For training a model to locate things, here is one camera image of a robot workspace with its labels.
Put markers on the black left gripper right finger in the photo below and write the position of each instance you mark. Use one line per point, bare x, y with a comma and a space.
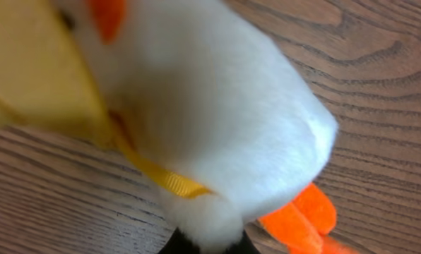
244, 246

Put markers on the white orange plush duck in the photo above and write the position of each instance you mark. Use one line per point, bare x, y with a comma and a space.
196, 97

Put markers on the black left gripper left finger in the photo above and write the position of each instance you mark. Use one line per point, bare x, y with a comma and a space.
179, 244

